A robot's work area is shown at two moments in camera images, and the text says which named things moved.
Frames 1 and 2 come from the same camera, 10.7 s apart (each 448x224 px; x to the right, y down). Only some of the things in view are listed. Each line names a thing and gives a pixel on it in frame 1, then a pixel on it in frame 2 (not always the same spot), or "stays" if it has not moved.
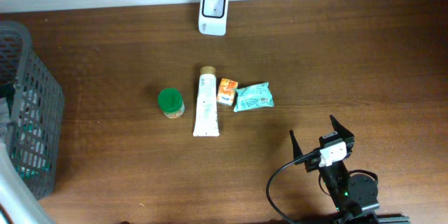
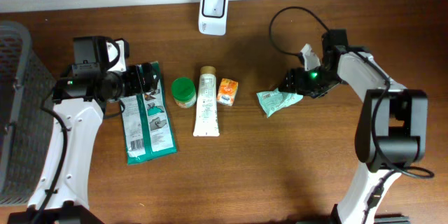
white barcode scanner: [213, 12] stays
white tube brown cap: [206, 123] stays
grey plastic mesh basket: [32, 110] stays
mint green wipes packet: [255, 96] -> [272, 100]
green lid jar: [171, 102] -> [184, 92]
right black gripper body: [312, 165] -> [313, 82]
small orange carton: [225, 92] stays
